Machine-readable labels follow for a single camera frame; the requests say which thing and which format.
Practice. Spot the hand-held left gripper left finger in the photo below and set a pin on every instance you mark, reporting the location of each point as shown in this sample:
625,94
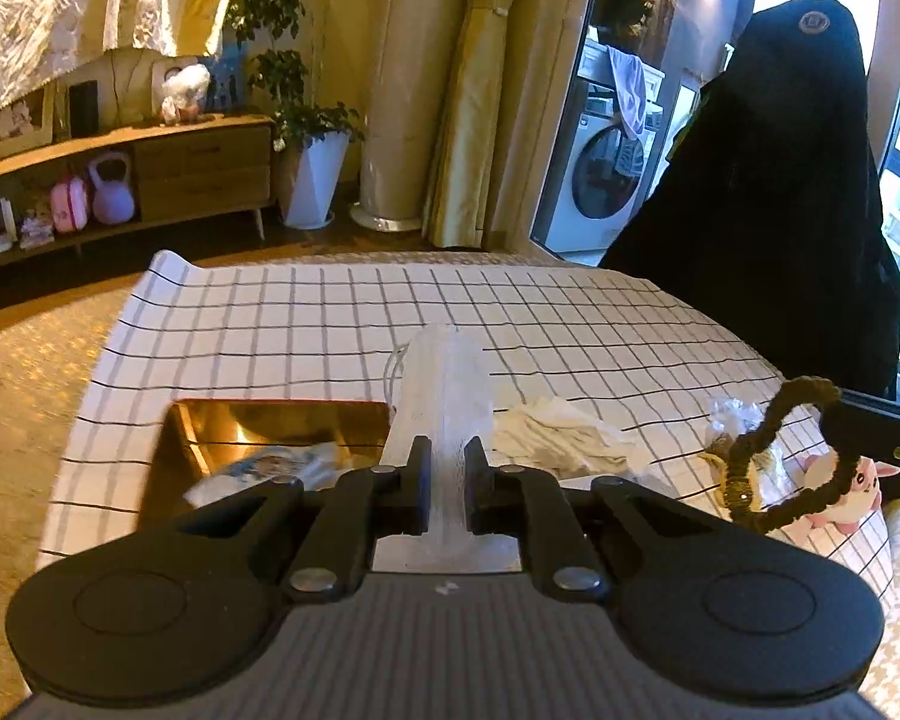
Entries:
420,476

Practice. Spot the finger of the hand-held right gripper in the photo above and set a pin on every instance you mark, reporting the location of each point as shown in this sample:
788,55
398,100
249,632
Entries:
877,439

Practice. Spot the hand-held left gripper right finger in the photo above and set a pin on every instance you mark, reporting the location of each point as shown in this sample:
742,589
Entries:
475,476

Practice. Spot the gold tray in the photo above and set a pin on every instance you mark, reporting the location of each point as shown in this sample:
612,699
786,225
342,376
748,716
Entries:
270,427

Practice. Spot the pink plush toy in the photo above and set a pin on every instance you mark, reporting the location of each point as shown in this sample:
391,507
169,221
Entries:
844,491

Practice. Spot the crumpled white cloth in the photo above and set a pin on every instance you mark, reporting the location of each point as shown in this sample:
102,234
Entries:
562,439

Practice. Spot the bag of cotton swabs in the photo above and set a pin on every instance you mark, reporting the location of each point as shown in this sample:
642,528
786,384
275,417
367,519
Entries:
735,416

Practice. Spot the blue white packet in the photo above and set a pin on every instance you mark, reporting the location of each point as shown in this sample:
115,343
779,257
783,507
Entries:
270,469

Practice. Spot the checked white tablecloth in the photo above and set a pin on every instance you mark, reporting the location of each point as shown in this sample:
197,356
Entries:
307,315

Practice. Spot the black covered chair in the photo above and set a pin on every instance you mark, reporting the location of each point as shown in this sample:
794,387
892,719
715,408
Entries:
765,202

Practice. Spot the white washing machine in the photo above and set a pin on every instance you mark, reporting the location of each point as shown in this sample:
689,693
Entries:
600,187

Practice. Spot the potted green plant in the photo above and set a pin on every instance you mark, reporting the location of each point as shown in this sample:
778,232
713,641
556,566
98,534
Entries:
311,165

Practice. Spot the wooden cabinet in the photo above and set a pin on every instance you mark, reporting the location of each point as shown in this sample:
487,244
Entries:
195,165

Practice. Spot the cream cylindrical air conditioner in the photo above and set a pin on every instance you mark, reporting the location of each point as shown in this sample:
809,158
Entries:
405,90

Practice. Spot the yellow curtain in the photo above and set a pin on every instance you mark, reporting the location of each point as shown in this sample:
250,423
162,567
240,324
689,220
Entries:
495,90

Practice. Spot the beige patterned table cover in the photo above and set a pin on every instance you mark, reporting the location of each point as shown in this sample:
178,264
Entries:
30,360

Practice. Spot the purple kettlebell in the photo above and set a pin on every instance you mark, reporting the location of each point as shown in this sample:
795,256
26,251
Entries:
112,199

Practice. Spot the hanging white towel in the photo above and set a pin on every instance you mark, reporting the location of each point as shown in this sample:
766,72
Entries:
630,90

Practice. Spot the blue decoration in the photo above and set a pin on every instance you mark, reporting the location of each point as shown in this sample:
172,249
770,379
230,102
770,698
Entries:
226,82

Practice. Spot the pink toy case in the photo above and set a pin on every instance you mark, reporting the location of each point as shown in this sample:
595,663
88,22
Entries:
69,206

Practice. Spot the white plush toy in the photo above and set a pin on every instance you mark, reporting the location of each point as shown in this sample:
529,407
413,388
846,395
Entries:
186,90

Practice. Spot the small toy figure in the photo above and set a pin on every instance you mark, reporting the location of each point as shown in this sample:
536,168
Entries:
36,231

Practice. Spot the black speaker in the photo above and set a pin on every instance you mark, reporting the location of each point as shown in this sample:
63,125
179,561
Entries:
84,109

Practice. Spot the cream lace cloth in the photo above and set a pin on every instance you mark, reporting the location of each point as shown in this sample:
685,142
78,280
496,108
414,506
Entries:
82,0

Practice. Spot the white photo frame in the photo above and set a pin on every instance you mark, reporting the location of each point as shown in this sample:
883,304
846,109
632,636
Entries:
21,124

